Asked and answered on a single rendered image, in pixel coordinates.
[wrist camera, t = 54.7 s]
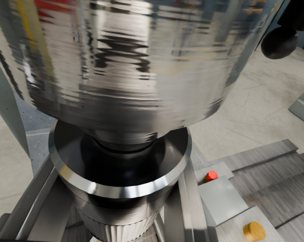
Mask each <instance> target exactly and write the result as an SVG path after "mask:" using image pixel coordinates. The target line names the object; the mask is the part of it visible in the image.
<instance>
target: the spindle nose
mask: <svg viewBox="0 0 304 242"><path fill-rule="evenodd" d="M284 1H285V0H0V67H1V69H2V71H3V73H4V75H5V77H6V79H7V81H8V83H9V84H10V86H11V88H12V89H13V90H14V92H15V93H16V94H17V95H18V96H19V97H20V98H21V99H22V100H24V101H25V102H26V103H28V104H29V105H30V106H32V107H33V108H35V109H37V110H39V111H40V112H42V113H44V114H46V115H48V116H51V117H53V118H55V119H58V120H61V121H64V122H67V123H70V124H73V125H77V126H81V127H85V128H89V129H94V130H100V131H106V132H115V133H157V132H165V131H170V130H176V129H180V128H184V127H187V126H190V125H193V124H196V123H198V122H200V121H202V120H204V119H206V118H208V117H210V116H211V115H213V114H214V113H215V112H217V111H218V110H219V109H220V108H221V107H222V105H223V104H224V103H225V101H226V100H227V98H228V96H229V94H230V93H231V91H232V89H233V88H234V86H235V84H236V82H237V81H238V79H239V77H240V76H241V74H242V72H243V71H244V69H245V67H246V66H247V64H248V62H249V61H250V59H251V57H252V56H253V54H254V52H255V51H256V49H257V47H258V45H259V44H260V42H261V40H262V38H263V37H264V35H265V33H266V32H267V30H268V28H269V27H270V25H271V23H272V22H273V20H274V18H275V16H276V15H277V13H278V11H279V10H280V8H281V6H282V5H283V3H284Z"/></svg>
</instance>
